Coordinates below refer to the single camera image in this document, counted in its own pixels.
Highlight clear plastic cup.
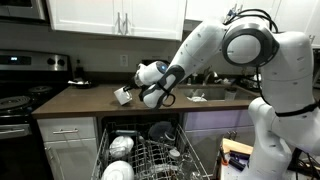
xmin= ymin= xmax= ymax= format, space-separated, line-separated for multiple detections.
xmin=224 ymin=87 xmax=238 ymax=102

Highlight white sink base cabinet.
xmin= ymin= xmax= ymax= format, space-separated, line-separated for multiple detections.
xmin=184 ymin=107 xmax=259 ymax=176

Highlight dark dish with scraps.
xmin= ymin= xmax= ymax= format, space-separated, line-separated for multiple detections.
xmin=67 ymin=78 xmax=95 ymax=90

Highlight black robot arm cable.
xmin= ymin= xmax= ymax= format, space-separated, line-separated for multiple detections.
xmin=138 ymin=8 xmax=320 ymax=118

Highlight kitchen sink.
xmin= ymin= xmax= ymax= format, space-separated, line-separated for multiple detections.
xmin=178 ymin=83 xmax=256 ymax=102

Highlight dishwasher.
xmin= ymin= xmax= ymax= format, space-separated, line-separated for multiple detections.
xmin=96 ymin=113 xmax=188 ymax=180

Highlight white plates in dishwasher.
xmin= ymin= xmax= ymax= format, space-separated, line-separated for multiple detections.
xmin=100 ymin=160 xmax=135 ymax=180

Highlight white wall outlet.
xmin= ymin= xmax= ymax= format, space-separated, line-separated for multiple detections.
xmin=119 ymin=53 xmax=129 ymax=67

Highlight black tool with orange handle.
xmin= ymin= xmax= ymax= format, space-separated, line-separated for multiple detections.
xmin=219 ymin=145 xmax=251 ymax=172

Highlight black kitchen stove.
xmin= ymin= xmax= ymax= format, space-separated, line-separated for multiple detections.
xmin=0 ymin=49 xmax=74 ymax=180

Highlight white base cabinet with drawer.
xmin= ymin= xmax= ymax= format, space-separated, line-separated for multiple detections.
xmin=35 ymin=115 xmax=100 ymax=180

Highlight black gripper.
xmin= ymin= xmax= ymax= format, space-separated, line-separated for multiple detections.
xmin=122 ymin=71 xmax=145 ymax=93

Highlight white cabinet with bar handles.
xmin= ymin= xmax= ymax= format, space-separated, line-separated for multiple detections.
xmin=45 ymin=0 xmax=188 ymax=42

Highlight white ceramic mug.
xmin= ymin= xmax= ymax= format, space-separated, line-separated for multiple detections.
xmin=113 ymin=87 xmax=134 ymax=107

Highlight black dish drying rack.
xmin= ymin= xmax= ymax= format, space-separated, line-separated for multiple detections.
xmin=239 ymin=73 xmax=263 ymax=92

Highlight wooden board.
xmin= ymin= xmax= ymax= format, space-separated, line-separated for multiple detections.
xmin=220 ymin=137 xmax=255 ymax=157

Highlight dark bowl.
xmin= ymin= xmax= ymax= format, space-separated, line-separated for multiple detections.
xmin=147 ymin=120 xmax=175 ymax=142

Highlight steel microwave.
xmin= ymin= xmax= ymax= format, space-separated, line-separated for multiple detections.
xmin=0 ymin=0 xmax=48 ymax=22

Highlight glass bowl with white rim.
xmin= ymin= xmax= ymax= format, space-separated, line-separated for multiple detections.
xmin=163 ymin=131 xmax=177 ymax=142

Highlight dark bottle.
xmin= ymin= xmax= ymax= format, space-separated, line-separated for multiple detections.
xmin=74 ymin=59 xmax=85 ymax=81

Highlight metal robot base platform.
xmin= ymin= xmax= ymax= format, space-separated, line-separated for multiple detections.
xmin=214 ymin=153 xmax=255 ymax=180

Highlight metal faucet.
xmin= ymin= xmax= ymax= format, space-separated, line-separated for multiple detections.
xmin=202 ymin=69 xmax=220 ymax=86

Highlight wire dishwasher rack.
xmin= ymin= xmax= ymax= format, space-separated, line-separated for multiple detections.
xmin=90 ymin=120 xmax=212 ymax=180

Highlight clear drinking glass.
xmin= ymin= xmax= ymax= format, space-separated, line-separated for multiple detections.
xmin=167 ymin=148 xmax=183 ymax=165

